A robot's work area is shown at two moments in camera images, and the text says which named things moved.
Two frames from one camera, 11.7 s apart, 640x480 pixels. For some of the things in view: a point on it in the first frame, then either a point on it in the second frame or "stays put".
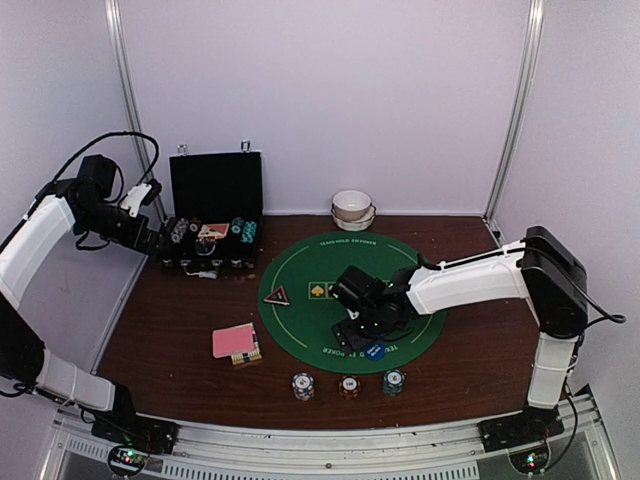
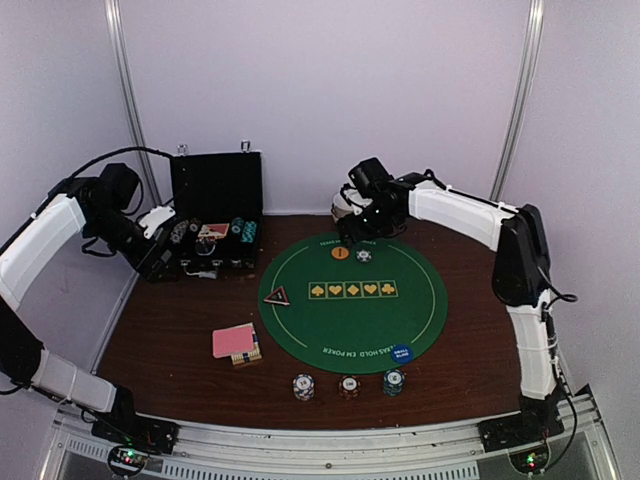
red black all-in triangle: [278, 296] stays put
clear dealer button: [205, 247] stays put
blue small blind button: [375, 351] → [402, 353]
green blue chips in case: [237, 225] stays put
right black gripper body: [370, 332] → [374, 226]
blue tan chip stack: [303, 386] stays put
